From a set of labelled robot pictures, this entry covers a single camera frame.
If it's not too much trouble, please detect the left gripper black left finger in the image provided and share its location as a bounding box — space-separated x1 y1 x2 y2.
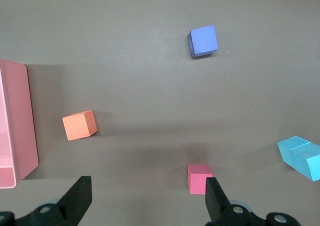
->
0 175 92 226

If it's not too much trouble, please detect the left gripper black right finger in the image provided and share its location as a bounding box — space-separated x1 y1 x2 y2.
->
205 177 301 226

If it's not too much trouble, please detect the light blue foam cube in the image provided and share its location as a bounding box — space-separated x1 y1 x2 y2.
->
289 141 320 182
276 135 311 172

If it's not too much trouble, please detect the red foam cube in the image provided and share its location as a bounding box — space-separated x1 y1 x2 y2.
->
187 163 214 196

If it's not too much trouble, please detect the orange foam cube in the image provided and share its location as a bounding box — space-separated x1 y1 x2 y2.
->
61 109 98 142

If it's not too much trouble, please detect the pink plastic bin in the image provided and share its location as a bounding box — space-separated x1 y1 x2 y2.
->
0 58 40 189

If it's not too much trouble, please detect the brown table cover sheet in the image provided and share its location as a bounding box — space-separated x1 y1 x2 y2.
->
0 0 320 226

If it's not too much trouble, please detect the purple foam cube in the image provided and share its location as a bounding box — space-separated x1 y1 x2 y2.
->
187 25 219 59

